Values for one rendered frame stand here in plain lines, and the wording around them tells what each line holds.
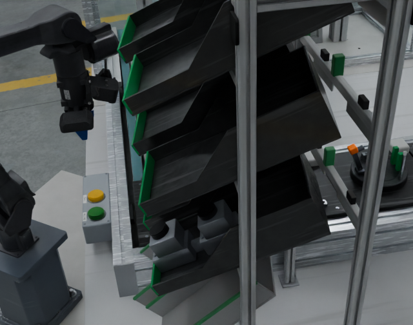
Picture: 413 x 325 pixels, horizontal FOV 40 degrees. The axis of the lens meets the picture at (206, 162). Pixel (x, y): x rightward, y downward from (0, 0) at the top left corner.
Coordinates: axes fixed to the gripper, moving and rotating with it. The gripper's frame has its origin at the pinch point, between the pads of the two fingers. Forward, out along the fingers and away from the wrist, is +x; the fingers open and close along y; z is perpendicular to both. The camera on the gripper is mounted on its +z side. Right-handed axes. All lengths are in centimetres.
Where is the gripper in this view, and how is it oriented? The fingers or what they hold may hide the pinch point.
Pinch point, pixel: (82, 125)
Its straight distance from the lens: 119.3
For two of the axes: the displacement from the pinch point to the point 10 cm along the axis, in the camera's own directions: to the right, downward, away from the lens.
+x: 0.5, 8.1, 5.8
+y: -1.6, -5.6, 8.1
